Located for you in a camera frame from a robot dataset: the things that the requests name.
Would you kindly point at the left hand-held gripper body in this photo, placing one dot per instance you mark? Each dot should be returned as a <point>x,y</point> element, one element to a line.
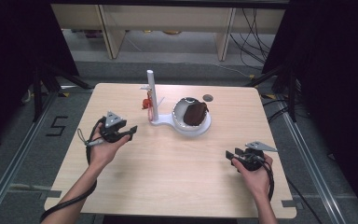
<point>113,129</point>

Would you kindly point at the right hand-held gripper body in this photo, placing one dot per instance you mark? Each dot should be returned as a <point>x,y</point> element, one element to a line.
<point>256,146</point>

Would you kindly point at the white key stand with tray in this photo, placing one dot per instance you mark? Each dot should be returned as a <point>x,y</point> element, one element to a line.
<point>153,93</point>

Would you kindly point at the silver white bowl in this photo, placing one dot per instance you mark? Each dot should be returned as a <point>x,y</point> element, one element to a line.
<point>177,113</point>

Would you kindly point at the brown zipper pouch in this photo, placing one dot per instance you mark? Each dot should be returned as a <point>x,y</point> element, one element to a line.
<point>195,114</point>

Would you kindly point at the person's left hand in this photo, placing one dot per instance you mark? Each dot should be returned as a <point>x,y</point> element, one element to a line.
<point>104,152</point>

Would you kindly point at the person's right hand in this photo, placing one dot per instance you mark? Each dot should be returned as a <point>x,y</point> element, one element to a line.
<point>258,180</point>

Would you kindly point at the dark round table grommet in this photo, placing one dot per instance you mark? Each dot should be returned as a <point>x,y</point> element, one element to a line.
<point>208,98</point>

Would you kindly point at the black metal stand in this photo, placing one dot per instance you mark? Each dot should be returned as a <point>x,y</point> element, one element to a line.
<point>38,93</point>
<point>292,93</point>

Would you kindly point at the small yellow object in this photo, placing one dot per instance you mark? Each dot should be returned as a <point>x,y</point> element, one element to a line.
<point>171,32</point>

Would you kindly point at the black curtain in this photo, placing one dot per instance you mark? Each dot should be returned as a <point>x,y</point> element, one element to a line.
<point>12,46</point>
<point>338,77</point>

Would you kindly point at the light wooden shelf unit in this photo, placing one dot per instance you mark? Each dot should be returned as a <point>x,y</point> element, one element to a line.
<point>167,17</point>

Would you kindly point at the aluminium floor rail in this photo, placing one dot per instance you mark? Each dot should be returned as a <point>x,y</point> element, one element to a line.
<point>310,165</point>
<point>15,161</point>

